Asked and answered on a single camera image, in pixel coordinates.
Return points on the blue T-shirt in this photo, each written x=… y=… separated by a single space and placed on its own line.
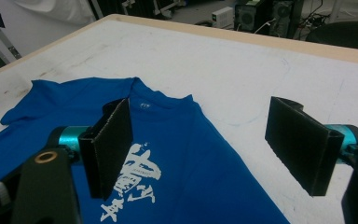
x=199 y=155

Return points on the black computer tower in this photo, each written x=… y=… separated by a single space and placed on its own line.
x=286 y=18
x=251 y=15

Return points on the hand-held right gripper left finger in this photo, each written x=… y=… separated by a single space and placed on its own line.
x=107 y=149

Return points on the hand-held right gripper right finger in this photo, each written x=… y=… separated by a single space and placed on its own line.
x=301 y=146

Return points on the white table mat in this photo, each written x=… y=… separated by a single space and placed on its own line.
x=199 y=68

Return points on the grey metal stand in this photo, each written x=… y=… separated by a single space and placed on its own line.
x=0 y=40

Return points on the white cloth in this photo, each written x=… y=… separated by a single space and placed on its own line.
x=59 y=9

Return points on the black round stool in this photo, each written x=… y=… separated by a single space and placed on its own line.
x=345 y=35

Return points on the white power supply box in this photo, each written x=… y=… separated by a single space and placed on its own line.
x=222 y=17

